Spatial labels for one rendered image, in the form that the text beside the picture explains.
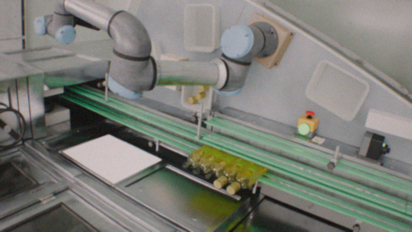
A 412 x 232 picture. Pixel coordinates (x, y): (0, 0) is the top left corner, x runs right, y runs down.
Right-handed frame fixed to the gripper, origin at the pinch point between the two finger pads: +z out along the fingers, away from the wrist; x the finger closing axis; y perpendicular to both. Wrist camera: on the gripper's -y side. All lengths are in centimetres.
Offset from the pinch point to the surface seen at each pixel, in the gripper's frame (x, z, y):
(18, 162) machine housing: 70, -48, 1
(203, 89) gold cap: 23, 26, -43
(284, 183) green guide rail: 30, 15, -100
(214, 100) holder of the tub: 25, 28, -50
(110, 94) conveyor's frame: 57, 16, 9
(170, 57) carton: 18.6, 25.9, -19.8
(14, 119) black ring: 59, -40, 20
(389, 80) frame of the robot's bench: -7, 92, -113
